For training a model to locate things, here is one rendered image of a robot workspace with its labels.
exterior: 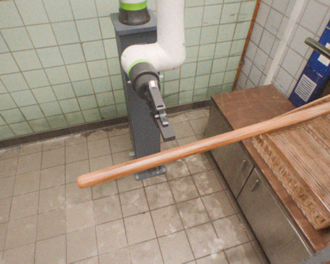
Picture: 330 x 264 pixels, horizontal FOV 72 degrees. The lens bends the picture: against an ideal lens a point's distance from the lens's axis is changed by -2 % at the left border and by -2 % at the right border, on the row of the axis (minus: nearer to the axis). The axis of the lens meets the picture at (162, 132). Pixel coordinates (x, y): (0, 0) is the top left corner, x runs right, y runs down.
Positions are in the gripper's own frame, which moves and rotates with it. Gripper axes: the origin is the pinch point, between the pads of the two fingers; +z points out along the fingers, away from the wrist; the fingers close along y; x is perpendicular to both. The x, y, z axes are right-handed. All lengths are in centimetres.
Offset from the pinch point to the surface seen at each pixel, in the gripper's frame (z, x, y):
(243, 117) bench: -49, -70, 62
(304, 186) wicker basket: 9, -64, 49
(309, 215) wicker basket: 19, -64, 59
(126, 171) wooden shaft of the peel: 9.5, 12.2, 0.3
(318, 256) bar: 34, -53, 55
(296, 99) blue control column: -50, -111, 57
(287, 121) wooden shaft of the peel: 7.2, -32.2, -0.2
